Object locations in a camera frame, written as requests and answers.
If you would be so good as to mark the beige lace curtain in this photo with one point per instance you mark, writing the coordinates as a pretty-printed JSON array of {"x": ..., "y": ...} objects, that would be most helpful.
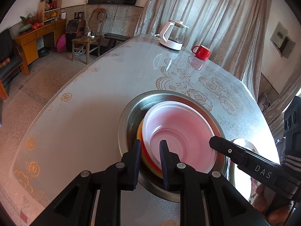
[{"x": 233, "y": 30}]

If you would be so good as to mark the small old television set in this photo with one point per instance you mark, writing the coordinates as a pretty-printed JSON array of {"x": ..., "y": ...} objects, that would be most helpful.
[{"x": 75, "y": 29}]

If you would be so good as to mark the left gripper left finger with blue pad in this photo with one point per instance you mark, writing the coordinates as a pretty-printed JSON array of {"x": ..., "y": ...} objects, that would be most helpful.
[{"x": 94, "y": 197}]

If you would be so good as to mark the red plastic bowl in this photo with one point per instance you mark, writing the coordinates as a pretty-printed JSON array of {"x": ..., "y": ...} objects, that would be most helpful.
[{"x": 186, "y": 131}]

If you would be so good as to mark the pink bag on floor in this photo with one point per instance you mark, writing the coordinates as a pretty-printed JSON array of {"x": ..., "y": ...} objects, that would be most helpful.
[{"x": 61, "y": 44}]

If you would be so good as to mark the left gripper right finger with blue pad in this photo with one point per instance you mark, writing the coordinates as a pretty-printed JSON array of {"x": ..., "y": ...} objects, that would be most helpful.
[{"x": 205, "y": 198}]

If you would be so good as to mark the window side curtain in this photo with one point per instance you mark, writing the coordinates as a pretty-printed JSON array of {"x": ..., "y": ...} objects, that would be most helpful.
[{"x": 274, "y": 114}]

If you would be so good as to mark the red ceramic mug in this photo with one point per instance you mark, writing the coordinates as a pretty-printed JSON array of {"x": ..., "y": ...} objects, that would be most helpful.
[{"x": 201, "y": 52}]

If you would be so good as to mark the white rose garden plate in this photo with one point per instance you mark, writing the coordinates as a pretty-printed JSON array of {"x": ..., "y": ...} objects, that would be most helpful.
[{"x": 244, "y": 183}]

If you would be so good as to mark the orange wooden cabinet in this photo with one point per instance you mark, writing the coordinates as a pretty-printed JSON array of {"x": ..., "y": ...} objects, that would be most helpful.
[{"x": 27, "y": 42}]

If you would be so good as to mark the yellow plastic bowl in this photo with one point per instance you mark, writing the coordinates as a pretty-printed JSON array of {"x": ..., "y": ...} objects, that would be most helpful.
[{"x": 141, "y": 143}]

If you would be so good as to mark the wall electrical box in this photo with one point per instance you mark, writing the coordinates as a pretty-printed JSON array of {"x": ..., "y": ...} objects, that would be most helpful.
[{"x": 282, "y": 42}]

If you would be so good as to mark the person's right hand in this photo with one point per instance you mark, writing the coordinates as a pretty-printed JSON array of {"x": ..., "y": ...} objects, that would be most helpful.
[{"x": 277, "y": 217}]

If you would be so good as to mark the wooden chair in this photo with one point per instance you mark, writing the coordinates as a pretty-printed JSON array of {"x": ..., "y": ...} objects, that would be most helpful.
[{"x": 91, "y": 40}]

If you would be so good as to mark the white glass electric kettle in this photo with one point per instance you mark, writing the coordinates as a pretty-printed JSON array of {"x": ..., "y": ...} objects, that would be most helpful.
[{"x": 172, "y": 35}]

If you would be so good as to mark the wooden shelf with items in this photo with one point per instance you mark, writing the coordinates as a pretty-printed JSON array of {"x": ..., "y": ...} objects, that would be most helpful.
[{"x": 49, "y": 11}]

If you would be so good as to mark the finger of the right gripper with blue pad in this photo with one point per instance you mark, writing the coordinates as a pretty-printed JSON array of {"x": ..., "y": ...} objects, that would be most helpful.
[{"x": 236, "y": 153}]

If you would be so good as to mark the floral lace tablecloth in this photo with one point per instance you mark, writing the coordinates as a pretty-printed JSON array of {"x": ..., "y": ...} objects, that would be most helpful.
[{"x": 220, "y": 93}]

